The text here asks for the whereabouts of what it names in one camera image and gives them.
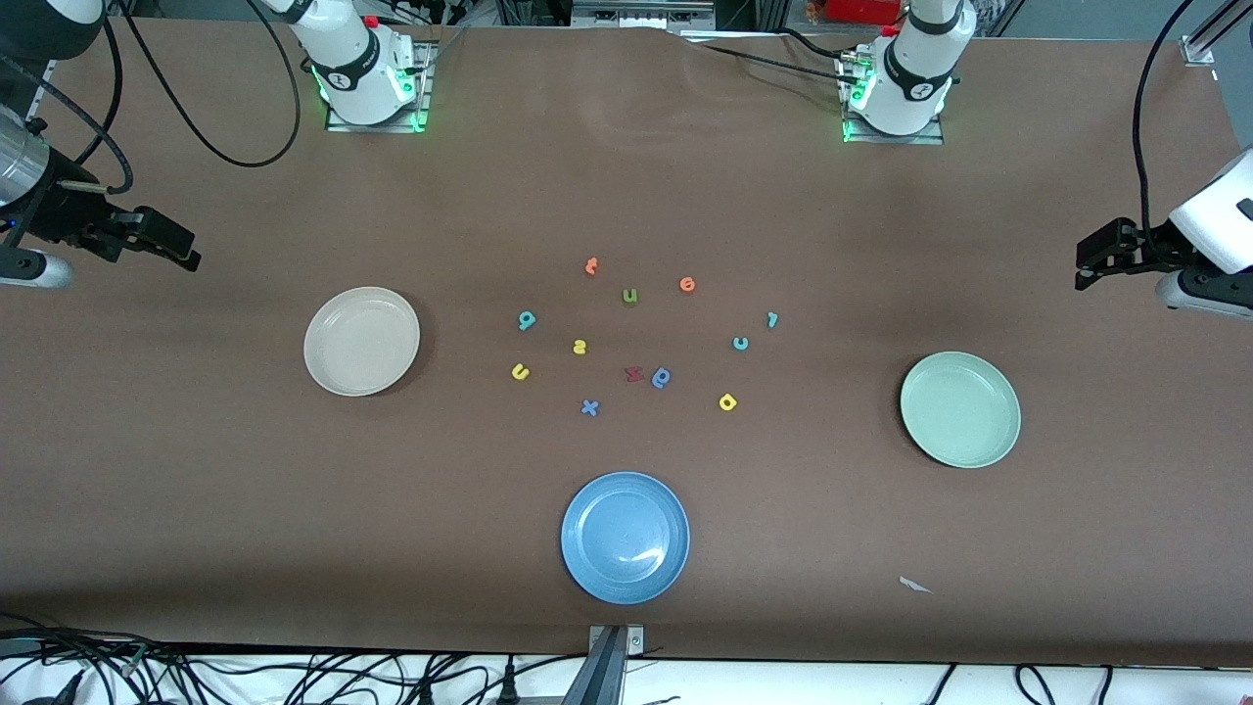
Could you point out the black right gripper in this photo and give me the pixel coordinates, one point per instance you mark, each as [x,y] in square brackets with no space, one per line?
[61,215]

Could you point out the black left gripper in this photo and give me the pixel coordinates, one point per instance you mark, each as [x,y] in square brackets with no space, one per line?
[1151,245]

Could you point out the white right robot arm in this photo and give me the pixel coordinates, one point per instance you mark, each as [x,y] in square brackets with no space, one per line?
[357,73]

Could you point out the beige brown plate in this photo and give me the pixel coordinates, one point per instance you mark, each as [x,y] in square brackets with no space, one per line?
[361,341]

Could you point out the light green plate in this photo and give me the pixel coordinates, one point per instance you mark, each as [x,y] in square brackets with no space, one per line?
[960,411]

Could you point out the brown table cover sheet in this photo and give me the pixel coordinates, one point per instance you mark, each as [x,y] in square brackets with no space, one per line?
[196,490]

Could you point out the red box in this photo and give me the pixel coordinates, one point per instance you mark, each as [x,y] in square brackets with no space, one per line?
[861,10]

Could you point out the white paper scrap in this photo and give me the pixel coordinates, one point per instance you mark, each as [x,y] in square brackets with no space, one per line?
[912,585]

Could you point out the blue foam letter a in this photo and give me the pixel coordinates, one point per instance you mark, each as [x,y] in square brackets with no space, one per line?
[662,377]

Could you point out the black power plug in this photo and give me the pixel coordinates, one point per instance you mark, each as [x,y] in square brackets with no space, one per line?
[507,685]
[426,693]

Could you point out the grey power strip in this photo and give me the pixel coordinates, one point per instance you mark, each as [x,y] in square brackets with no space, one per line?
[641,12]

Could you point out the blue plate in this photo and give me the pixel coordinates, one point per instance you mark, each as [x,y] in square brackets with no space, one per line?
[625,537]

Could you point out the grey aluminium beam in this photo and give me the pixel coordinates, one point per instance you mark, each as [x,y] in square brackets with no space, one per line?
[597,681]

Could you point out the aluminium frame profile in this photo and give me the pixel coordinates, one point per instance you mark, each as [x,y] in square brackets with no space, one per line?
[37,103]
[1199,47]

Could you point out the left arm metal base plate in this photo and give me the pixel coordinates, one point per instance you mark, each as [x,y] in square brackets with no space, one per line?
[896,140]

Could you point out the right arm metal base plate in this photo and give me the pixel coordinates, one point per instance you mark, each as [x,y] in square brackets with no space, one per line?
[425,78]

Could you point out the metal table edge bracket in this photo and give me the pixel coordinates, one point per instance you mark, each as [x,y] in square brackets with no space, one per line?
[634,641]

